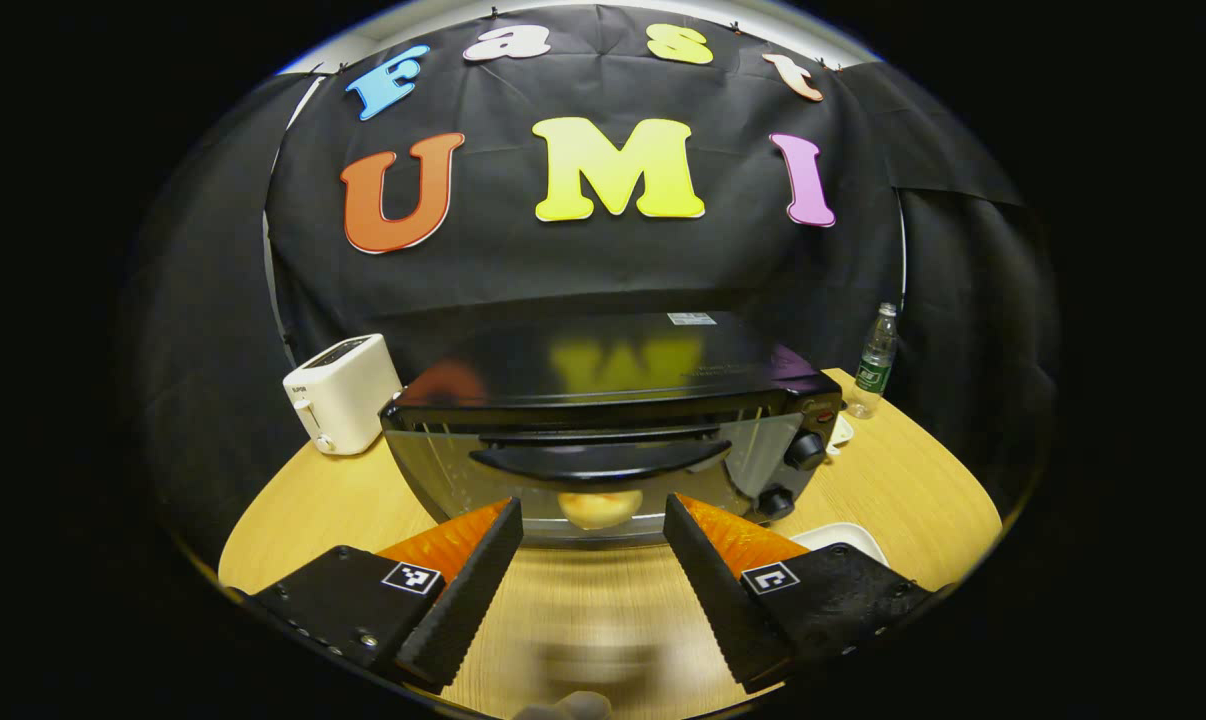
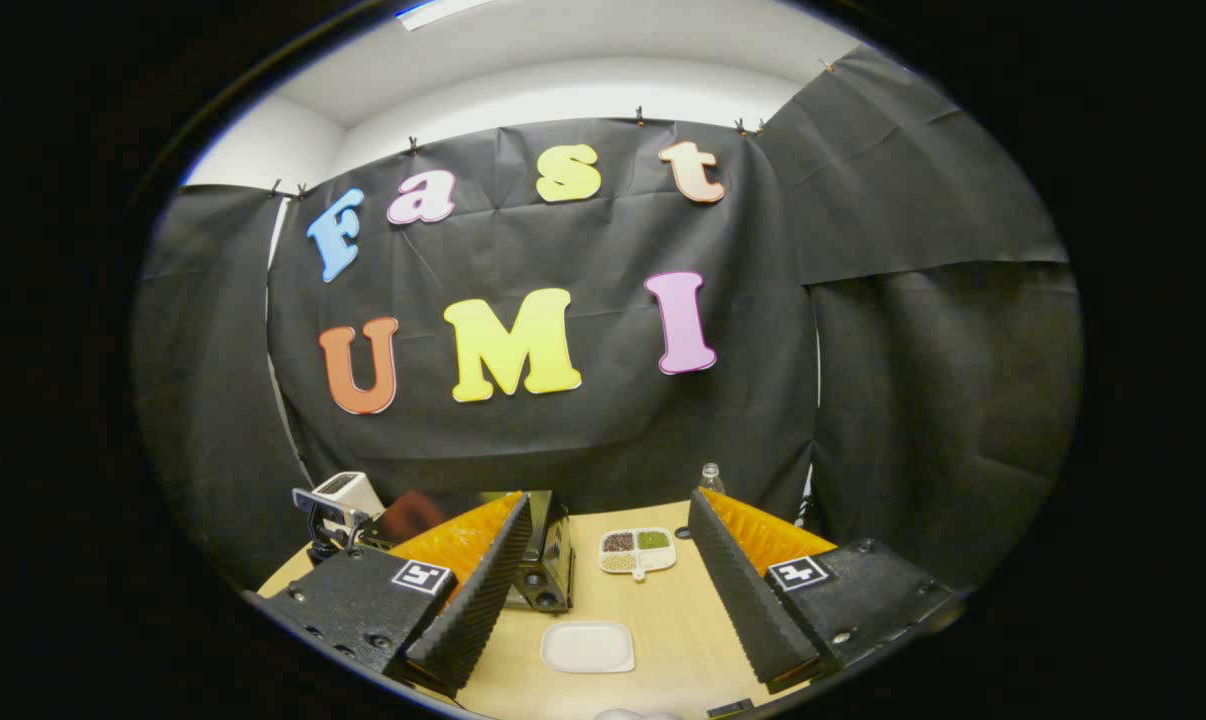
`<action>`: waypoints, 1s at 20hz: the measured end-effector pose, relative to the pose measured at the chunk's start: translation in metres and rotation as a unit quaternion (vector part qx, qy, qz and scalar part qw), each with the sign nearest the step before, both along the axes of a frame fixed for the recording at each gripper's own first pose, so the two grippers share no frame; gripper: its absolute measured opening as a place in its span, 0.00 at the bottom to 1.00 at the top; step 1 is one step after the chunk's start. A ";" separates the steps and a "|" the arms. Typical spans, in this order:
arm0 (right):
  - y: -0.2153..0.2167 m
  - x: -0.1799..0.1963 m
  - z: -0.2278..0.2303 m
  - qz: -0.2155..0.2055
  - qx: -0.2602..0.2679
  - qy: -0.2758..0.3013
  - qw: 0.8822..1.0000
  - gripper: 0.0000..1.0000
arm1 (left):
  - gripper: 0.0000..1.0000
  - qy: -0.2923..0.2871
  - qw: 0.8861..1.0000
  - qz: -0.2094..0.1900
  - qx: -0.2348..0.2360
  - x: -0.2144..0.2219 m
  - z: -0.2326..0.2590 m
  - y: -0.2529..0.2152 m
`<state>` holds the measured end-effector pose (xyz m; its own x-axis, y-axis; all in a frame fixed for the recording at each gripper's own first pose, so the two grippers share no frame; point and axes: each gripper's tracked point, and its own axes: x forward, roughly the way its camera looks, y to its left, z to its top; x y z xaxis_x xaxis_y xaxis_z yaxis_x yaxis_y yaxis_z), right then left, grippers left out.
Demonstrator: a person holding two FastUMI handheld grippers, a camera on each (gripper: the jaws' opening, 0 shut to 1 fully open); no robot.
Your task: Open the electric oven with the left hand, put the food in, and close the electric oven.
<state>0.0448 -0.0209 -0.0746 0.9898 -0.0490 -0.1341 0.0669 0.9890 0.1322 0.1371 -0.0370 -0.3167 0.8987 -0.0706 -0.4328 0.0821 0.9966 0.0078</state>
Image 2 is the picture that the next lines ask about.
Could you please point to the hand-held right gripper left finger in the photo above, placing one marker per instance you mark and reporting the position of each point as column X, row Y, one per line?
column 475, row 610

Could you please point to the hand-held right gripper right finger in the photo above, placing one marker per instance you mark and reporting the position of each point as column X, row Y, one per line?
column 743, row 600

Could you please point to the black electric oven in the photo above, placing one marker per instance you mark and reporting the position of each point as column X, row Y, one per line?
column 553, row 560

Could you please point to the white toaster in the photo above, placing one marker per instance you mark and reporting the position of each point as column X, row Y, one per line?
column 358, row 490

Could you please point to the white divided grain dish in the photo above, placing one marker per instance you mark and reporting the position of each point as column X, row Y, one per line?
column 658, row 558

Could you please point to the white rectangular plate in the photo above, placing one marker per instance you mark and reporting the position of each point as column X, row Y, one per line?
column 588, row 647

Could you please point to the clear plastic water bottle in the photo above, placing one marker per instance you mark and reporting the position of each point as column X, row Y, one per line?
column 711, row 480

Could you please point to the row of small cloth clips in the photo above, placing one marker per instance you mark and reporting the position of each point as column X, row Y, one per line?
column 413, row 146

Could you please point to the long ceiling light panel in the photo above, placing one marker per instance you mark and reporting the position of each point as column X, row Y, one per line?
column 443, row 10

